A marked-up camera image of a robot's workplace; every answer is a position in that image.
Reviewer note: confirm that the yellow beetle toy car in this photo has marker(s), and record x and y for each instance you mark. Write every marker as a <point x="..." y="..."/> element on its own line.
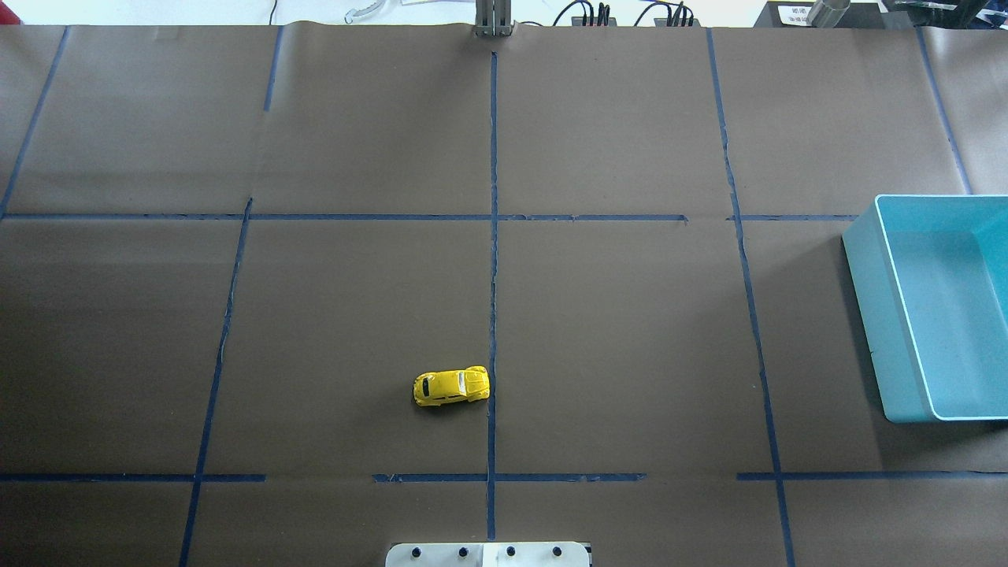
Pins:
<point x="437" y="388"/>

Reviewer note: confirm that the silver metal cup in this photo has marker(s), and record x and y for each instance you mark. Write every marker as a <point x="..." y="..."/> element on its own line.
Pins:
<point x="827" y="13"/>

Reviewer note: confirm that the turquoise plastic bin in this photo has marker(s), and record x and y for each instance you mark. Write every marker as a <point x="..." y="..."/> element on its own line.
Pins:
<point x="930" y="275"/>

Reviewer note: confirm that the aluminium frame post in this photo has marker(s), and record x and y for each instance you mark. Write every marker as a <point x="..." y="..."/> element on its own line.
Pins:
<point x="493" y="18"/>

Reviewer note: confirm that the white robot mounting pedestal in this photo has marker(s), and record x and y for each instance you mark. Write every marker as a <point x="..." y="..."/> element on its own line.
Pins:
<point x="529" y="553"/>

